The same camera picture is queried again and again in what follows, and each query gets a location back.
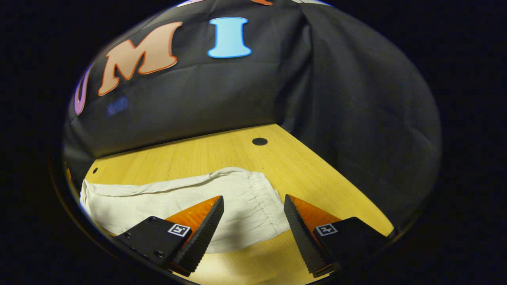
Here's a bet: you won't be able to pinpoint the black backdrop cloth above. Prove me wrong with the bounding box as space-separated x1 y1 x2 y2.
63 0 442 234

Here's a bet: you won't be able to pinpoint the white jeans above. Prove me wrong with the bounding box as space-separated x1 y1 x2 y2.
79 166 292 255

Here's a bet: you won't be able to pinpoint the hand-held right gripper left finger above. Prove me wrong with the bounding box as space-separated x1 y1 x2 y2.
113 195 225 277

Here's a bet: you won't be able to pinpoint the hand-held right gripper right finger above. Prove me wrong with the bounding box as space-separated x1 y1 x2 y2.
284 194 398 278

